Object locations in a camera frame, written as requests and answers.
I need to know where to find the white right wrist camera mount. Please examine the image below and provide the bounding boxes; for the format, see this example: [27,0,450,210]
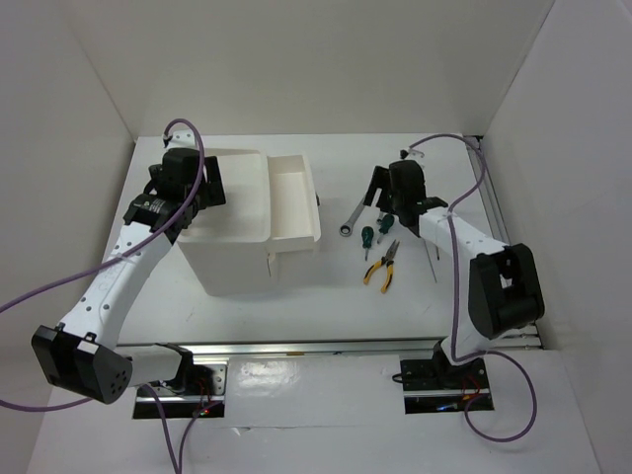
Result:
[399,148,425,160]

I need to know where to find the white top drawer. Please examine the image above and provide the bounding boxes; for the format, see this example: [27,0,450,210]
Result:
[268,154,322,254]

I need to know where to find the red handle long screwdriver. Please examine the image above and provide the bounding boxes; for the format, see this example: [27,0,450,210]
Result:
[421,237,438,283]

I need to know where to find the white drawer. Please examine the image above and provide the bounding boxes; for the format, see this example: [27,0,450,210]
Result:
[268,154,322,254]
[268,253,278,279]

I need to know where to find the yellow black needle-nose pliers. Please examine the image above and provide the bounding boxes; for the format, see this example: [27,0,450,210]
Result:
[362,239,400,294]

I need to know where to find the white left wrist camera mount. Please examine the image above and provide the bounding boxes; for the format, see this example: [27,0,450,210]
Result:
[162,129,198,149]

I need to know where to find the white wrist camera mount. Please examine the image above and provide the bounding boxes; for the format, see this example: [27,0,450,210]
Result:
[162,129,198,149]
[399,148,425,160]

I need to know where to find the green stubby screwdriver plain cap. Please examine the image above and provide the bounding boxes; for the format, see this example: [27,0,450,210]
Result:
[376,213,395,244]

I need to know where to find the large silver ratchet wrench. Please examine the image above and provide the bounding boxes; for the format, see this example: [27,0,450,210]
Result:
[339,197,365,237]

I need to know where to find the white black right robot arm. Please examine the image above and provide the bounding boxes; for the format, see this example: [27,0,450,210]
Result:
[387,160,545,387]

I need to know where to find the white middle drawer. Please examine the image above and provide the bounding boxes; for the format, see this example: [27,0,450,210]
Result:
[268,253,278,279]

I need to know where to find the aluminium front rail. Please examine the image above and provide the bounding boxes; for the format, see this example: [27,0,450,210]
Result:
[118,336,440,360]

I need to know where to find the white drawer cabinet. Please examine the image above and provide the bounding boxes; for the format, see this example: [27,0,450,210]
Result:
[178,148,277,296]

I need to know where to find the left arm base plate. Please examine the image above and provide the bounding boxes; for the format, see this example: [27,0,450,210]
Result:
[129,355,228,420]

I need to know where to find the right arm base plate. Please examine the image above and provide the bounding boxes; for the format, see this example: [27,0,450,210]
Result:
[391,358,494,415]

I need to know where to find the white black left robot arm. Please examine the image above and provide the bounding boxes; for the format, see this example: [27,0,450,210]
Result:
[32,147,322,404]

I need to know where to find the green stubby screwdriver orange cap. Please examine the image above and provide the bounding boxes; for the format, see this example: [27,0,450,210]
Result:
[360,226,374,260]

